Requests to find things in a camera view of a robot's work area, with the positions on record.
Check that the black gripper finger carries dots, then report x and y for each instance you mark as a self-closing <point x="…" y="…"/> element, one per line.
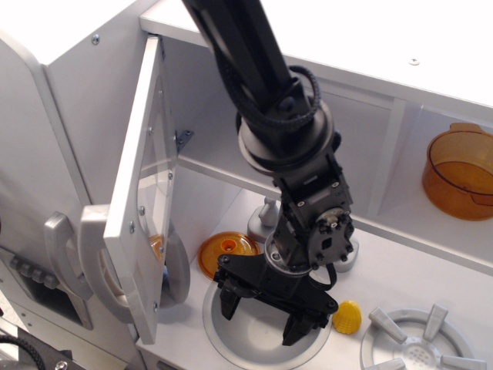
<point x="297" y="327"/>
<point x="229" y="301"/>

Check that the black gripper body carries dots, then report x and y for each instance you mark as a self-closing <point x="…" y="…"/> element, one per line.
<point x="255" y="278"/>

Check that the white microwave door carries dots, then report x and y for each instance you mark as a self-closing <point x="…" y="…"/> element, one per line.
<point x="138" y="222"/>

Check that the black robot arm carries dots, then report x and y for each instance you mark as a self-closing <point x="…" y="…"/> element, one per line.
<point x="286" y="132"/>

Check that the orange translucent pot lid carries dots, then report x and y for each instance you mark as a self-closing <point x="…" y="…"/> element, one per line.
<point x="229" y="242"/>

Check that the grey round sink basin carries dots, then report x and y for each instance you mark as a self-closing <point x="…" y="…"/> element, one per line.
<point x="252" y="339"/>

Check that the yellow toy corn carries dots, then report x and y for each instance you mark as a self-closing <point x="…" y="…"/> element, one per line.
<point x="348" y="318"/>

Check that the grey toy phone handset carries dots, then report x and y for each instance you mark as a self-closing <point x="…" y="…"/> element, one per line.
<point x="176" y="284"/>

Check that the grey toy faucet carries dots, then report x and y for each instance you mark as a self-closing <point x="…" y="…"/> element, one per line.
<point x="262" y="224"/>

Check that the grey toy stove burner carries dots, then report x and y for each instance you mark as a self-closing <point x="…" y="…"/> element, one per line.
<point x="415" y="339"/>

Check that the white toy kitchen cabinet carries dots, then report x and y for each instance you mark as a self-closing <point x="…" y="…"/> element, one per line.
<point x="395" y="74"/>

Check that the grey ice dispenser panel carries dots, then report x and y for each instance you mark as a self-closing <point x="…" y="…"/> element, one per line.
<point x="44" y="288"/>

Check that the orange translucent pot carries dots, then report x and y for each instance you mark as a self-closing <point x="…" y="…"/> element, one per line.
<point x="457" y="176"/>

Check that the grey microwave door handle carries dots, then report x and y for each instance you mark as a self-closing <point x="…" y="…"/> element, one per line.
<point x="92" y="252"/>

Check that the grey fridge door handle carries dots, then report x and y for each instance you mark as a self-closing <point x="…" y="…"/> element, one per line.
<point x="58" y="233"/>

